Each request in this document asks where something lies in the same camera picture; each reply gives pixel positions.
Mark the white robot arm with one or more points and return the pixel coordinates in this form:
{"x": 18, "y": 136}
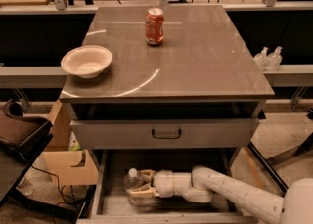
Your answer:
{"x": 294, "y": 207}

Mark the dark brown chair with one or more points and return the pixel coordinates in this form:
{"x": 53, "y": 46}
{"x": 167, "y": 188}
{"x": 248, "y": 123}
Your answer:
{"x": 22, "y": 140}

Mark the clear sanitizer bottle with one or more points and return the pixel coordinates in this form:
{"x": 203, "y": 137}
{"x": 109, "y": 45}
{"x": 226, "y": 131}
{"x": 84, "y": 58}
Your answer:
{"x": 261, "y": 58}
{"x": 274, "y": 59}

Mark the black stand leg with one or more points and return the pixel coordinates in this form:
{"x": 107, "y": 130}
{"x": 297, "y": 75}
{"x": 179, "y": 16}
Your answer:
{"x": 269, "y": 163}

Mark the clear sanitizer bottle left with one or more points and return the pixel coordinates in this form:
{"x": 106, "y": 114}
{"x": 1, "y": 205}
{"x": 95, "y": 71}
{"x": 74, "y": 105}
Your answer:
{"x": 261, "y": 58}

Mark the grey upper drawer with handle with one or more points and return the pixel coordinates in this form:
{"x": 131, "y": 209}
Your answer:
{"x": 164, "y": 134}

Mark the clear sanitizer bottle right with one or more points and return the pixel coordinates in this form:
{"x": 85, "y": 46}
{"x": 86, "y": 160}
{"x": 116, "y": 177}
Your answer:
{"x": 274, "y": 59}

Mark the open grey middle drawer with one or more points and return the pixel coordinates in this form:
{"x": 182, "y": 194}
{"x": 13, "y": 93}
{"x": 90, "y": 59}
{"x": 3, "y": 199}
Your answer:
{"x": 111, "y": 205}

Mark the red soda can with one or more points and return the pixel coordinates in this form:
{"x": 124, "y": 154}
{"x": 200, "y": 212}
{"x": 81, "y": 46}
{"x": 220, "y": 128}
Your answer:
{"x": 154, "y": 26}

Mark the white paper bowl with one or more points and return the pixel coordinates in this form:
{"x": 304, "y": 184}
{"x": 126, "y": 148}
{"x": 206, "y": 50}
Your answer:
{"x": 87, "y": 61}

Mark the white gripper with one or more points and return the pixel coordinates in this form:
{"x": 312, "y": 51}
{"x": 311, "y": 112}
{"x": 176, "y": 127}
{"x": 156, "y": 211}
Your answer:
{"x": 163, "y": 182}

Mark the clear plastic water bottle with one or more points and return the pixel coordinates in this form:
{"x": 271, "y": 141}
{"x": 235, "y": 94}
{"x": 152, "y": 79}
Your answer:
{"x": 132, "y": 180}

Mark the cardboard box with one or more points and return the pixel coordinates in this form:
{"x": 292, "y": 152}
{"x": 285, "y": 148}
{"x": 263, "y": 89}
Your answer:
{"x": 63, "y": 155}

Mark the grey metal drawer cabinet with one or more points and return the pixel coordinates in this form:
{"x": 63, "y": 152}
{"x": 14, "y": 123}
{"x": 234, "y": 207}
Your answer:
{"x": 201, "y": 70}

